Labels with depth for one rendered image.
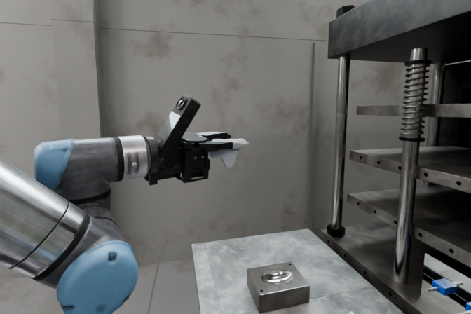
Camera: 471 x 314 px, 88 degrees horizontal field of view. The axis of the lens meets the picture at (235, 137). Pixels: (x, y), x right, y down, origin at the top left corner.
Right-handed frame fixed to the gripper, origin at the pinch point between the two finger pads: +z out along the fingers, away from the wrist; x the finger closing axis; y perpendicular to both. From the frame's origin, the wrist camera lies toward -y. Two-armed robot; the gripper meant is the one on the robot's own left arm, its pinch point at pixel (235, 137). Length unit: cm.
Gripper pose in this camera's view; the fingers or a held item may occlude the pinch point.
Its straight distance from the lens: 55.4
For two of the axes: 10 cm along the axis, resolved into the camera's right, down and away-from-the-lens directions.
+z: 8.1, -0.7, 5.9
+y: -0.8, 9.7, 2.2
